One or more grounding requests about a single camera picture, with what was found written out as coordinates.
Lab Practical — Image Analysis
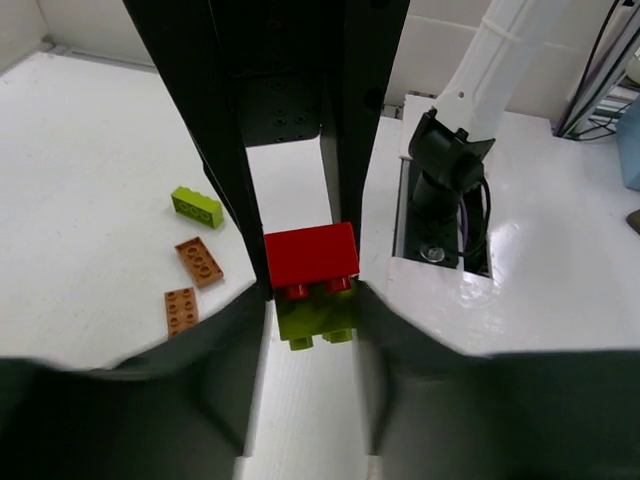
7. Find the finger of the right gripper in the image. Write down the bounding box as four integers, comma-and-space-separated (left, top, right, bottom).
124, 1, 272, 300
319, 0, 411, 279

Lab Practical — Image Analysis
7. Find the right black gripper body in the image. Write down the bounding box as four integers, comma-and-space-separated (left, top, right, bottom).
209, 0, 345, 147

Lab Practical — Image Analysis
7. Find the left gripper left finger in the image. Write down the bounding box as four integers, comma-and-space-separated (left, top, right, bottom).
1, 286, 266, 479

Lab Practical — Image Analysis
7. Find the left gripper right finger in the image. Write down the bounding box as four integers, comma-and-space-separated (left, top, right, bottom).
355, 282, 639, 479

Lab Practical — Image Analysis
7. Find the lime green long lego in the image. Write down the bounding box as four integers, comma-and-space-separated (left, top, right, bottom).
171, 186, 224, 229

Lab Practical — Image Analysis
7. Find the red and lime lego stack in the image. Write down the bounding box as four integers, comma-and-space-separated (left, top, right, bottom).
264, 222, 360, 351

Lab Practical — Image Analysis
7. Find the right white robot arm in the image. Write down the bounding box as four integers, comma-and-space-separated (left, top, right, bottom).
125, 1, 564, 291

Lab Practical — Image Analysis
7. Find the brown studded lego plate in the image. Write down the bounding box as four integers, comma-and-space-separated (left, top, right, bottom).
164, 287, 200, 339

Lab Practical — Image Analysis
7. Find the brown upside-down lego plate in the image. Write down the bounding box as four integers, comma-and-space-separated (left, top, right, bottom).
175, 237, 224, 289

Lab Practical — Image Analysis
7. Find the aluminium rail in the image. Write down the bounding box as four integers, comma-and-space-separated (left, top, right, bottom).
37, 36, 157, 73

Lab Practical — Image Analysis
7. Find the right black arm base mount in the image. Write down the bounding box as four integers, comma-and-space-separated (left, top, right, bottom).
392, 160, 491, 278

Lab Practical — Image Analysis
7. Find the background cables and equipment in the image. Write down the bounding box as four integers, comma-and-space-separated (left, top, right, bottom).
552, 0, 640, 191

